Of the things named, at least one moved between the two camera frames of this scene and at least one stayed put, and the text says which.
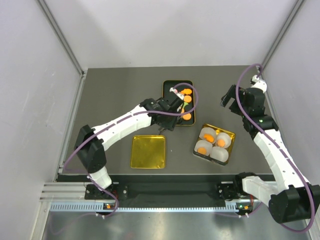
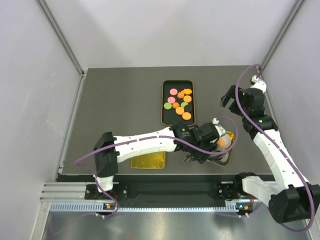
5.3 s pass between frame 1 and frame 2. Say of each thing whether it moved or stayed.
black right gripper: stayed
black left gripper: moved
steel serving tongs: moved
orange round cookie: stayed
